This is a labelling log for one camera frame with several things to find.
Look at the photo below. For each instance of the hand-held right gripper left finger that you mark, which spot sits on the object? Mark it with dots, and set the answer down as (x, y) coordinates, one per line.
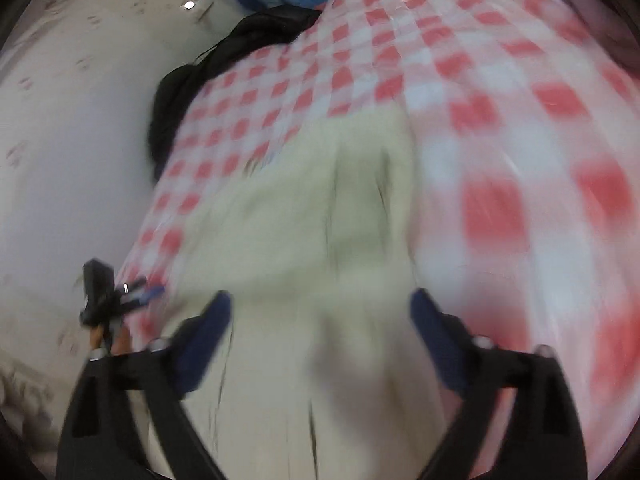
(207, 340)

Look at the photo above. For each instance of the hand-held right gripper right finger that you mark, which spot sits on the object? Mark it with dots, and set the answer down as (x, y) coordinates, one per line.
(435, 340)

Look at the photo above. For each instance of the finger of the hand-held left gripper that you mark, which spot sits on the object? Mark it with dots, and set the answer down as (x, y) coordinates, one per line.
(131, 286)
(147, 296)

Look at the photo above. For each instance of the cream quilted jacket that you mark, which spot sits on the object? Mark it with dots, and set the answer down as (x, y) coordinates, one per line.
(310, 240)

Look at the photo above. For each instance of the person's left hand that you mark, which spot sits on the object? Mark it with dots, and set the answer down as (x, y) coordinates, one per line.
(120, 345)

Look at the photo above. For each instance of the red checked bed cover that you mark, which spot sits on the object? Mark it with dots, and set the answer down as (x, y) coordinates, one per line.
(500, 135)

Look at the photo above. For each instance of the large black jacket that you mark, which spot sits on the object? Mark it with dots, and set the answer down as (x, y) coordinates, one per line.
(200, 75)

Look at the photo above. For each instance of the white wall socket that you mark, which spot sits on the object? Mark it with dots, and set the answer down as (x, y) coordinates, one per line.
(189, 5)

